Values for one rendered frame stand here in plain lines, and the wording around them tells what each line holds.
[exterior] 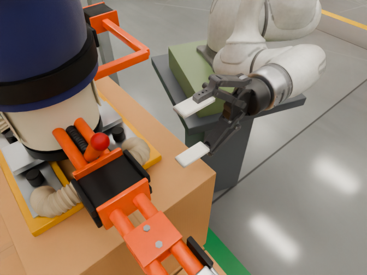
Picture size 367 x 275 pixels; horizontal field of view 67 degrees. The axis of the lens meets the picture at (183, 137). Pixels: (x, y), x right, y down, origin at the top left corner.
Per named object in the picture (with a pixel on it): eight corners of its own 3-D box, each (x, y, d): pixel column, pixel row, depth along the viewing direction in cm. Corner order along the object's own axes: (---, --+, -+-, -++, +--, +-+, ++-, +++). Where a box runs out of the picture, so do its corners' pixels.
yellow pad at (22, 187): (-13, 133, 69) (-24, 119, 65) (28, 116, 73) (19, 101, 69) (35, 238, 51) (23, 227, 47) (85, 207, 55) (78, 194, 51)
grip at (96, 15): (81, 25, 85) (77, 8, 82) (106, 17, 89) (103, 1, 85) (94, 35, 81) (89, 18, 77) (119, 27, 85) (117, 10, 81)
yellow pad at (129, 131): (60, 102, 77) (54, 88, 73) (94, 88, 81) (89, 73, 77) (124, 183, 59) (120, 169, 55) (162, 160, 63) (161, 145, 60)
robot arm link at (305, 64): (296, 108, 60) (250, 98, 70) (335, 81, 67) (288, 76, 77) (294, 60, 55) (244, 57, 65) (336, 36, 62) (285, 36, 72)
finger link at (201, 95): (219, 92, 48) (222, 78, 46) (197, 104, 46) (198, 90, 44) (213, 88, 49) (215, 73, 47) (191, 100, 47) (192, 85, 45)
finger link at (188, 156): (200, 140, 59) (200, 143, 59) (174, 157, 56) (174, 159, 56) (209, 149, 57) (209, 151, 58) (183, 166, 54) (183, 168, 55)
